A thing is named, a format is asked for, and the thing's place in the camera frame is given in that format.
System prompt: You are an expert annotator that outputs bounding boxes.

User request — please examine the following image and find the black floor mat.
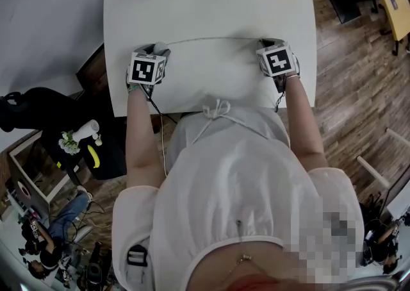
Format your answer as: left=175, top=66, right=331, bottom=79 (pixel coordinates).
left=322, top=0, right=363, bottom=25

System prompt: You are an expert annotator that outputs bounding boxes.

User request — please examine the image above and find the person's white dress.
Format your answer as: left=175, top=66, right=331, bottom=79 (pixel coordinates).
left=111, top=99, right=365, bottom=291

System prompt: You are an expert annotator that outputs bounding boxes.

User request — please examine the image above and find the white flower bunch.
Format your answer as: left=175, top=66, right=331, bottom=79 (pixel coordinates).
left=58, top=130, right=80, bottom=156

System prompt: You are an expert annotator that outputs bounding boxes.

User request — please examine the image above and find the yellow banana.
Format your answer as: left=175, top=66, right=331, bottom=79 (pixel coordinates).
left=87, top=144, right=101, bottom=169

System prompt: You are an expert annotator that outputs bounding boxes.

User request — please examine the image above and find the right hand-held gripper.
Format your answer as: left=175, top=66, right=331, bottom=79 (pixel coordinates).
left=255, top=38, right=301, bottom=92

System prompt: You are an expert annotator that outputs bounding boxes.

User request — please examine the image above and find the yellow curved desk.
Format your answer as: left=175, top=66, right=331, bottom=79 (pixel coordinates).
left=361, top=0, right=410, bottom=41

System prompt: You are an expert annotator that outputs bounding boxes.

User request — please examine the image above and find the black office chair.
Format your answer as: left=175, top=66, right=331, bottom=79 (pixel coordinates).
left=0, top=87, right=127, bottom=181

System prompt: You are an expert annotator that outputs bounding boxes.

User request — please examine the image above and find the person's left forearm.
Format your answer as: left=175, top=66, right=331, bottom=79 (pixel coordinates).
left=125, top=86, right=168, bottom=190

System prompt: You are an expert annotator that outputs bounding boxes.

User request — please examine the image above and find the white cable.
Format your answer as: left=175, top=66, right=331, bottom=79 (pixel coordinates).
left=160, top=115, right=168, bottom=178

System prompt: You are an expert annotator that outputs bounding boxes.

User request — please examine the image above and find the white vase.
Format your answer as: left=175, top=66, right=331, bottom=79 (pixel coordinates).
left=72, top=119, right=100, bottom=142

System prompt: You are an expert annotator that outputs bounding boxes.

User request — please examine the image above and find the white-framed side table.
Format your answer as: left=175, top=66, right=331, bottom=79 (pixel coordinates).
left=8, top=131, right=79, bottom=204

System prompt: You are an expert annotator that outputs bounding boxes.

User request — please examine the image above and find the grey metal head-mount bar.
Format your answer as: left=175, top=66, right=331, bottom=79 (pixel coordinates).
left=345, top=272, right=408, bottom=291

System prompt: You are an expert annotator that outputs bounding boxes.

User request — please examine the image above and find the white wooden frame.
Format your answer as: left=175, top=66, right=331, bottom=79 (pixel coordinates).
left=356, top=128, right=410, bottom=190

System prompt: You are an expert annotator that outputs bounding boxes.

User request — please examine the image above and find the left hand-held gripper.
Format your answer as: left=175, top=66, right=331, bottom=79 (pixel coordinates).
left=126, top=43, right=172, bottom=97

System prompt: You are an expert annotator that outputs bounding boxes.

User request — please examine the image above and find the gold necklace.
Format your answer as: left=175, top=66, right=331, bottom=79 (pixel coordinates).
left=234, top=253, right=254, bottom=267

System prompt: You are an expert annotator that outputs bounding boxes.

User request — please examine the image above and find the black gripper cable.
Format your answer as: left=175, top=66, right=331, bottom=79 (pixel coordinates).
left=274, top=74, right=287, bottom=113
left=145, top=89, right=179, bottom=126

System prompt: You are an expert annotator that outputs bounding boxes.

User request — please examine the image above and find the person's right forearm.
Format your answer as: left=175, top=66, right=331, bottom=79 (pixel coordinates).
left=283, top=74, right=328, bottom=172

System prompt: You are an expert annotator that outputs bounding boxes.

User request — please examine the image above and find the grey harness strap with buckle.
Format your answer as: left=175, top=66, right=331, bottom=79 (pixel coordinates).
left=126, top=244, right=151, bottom=286

